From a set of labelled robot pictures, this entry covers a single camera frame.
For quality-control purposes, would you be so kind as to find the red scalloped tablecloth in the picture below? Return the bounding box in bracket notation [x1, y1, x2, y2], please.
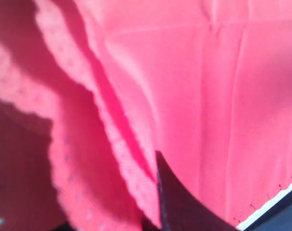
[0, 0, 292, 231]

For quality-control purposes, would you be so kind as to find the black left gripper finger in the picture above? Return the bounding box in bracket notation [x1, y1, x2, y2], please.
[156, 151, 237, 231]

